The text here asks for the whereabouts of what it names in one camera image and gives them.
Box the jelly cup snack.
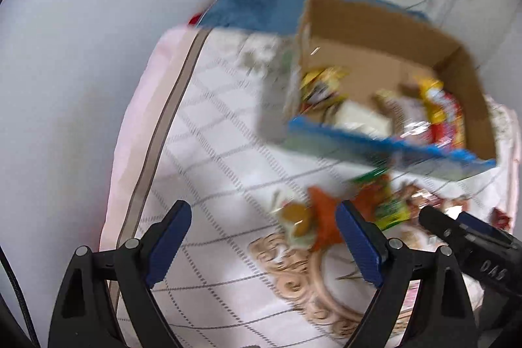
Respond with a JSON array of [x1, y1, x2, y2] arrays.
[[274, 201, 317, 250]]

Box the cardboard milk carton box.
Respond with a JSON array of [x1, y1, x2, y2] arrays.
[[265, 0, 497, 181]]

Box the cookie snack white packet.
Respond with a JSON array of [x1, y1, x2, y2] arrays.
[[399, 184, 469, 220]]

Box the red triangular snack packet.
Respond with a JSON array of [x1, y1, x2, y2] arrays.
[[491, 207, 511, 232]]

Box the orange snack bag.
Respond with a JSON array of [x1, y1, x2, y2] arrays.
[[308, 186, 383, 252]]

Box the green gumball candy bag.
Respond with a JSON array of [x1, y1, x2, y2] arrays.
[[350, 168, 410, 231]]

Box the yellow snack bag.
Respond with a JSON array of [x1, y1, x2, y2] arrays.
[[299, 66, 347, 114]]

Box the yellow red chips bag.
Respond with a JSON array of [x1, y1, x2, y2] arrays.
[[417, 78, 466, 152]]

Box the white patterned bed quilt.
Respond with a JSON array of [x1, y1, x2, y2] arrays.
[[98, 25, 522, 348]]

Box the black cable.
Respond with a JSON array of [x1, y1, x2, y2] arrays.
[[0, 247, 40, 348]]

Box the white paper box inside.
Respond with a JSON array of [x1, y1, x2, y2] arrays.
[[333, 101, 392, 140]]

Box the blue bed blanket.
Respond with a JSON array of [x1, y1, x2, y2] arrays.
[[195, 0, 428, 35]]

